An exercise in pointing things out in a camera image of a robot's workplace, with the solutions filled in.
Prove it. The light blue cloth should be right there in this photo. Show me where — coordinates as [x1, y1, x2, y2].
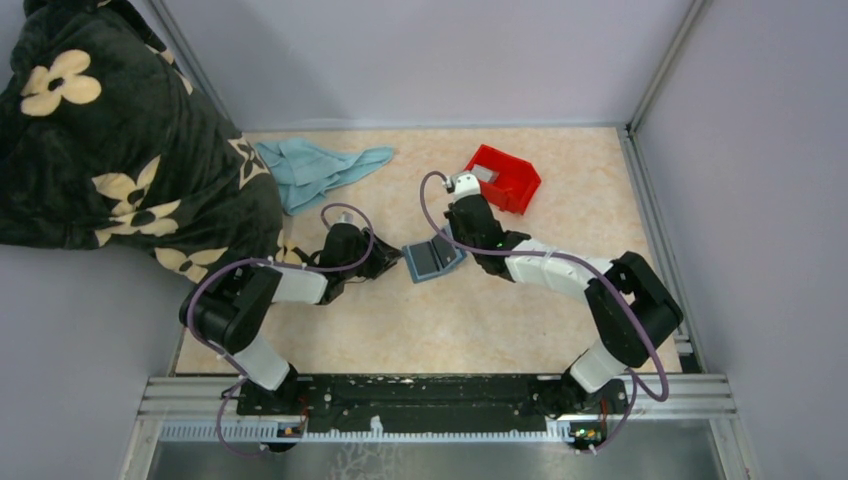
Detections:
[254, 137, 395, 216]

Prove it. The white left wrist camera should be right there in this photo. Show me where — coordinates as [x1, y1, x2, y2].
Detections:
[334, 211, 355, 226]

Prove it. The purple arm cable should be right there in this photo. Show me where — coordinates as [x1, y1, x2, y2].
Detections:
[184, 202, 377, 460]
[419, 170, 671, 455]

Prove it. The silver credit cards stack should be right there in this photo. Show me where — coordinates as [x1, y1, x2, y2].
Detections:
[470, 165, 499, 184]

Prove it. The black floral blanket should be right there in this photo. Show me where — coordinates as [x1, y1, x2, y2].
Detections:
[1, 1, 288, 283]

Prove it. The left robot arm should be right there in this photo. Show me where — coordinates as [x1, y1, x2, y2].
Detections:
[179, 222, 402, 414]

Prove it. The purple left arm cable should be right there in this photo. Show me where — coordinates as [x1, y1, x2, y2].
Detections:
[184, 202, 377, 460]

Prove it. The black VIP credit card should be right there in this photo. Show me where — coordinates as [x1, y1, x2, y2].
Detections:
[432, 236, 462, 268]

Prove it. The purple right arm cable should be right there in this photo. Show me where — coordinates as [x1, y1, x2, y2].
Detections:
[419, 170, 671, 455]

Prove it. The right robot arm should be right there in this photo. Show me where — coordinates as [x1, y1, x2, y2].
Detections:
[444, 195, 684, 412]

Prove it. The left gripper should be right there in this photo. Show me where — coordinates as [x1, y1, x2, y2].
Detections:
[342, 228, 404, 281]

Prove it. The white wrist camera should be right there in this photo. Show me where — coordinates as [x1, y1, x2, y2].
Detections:
[445, 172, 481, 200]
[334, 211, 355, 226]

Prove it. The teal card holder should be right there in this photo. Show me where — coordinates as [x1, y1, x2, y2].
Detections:
[401, 225, 467, 284]

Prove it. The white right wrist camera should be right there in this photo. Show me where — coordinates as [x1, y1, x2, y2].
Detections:
[445, 172, 481, 200]

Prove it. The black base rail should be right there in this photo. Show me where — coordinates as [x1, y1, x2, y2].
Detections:
[235, 374, 630, 447]

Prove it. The red plastic bin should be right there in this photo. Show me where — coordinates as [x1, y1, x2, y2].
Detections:
[465, 144, 542, 215]

